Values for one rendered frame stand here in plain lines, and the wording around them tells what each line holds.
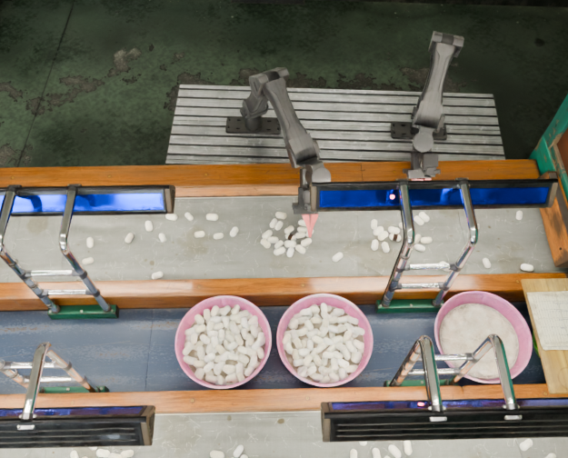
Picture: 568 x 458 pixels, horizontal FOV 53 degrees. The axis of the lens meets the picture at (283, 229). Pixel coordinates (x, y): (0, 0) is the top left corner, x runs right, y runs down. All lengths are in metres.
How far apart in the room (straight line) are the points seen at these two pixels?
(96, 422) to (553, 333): 1.20
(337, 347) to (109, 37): 2.50
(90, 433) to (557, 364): 1.19
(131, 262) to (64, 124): 1.54
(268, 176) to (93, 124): 1.49
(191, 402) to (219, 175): 0.73
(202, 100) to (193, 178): 0.44
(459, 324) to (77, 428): 1.05
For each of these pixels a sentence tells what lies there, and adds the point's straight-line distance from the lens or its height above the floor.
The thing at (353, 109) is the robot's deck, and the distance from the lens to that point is 2.18.
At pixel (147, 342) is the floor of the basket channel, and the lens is 1.74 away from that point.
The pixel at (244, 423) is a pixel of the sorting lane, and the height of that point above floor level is 0.74.
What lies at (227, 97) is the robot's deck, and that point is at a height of 0.67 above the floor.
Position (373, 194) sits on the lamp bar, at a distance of 1.45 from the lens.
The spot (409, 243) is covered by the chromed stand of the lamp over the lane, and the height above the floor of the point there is 1.10.
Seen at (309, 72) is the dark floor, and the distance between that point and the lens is 3.26.
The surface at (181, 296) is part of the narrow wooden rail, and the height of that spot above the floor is 0.76.
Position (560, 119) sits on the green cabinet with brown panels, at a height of 0.95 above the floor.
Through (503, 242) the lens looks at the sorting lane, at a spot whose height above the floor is 0.74.
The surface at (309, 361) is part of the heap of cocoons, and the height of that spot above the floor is 0.74.
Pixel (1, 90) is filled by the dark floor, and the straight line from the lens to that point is 3.51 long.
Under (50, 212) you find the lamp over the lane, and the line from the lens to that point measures 1.55.
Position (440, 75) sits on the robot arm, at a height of 1.06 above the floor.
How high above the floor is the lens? 2.28
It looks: 60 degrees down
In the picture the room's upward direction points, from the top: straight up
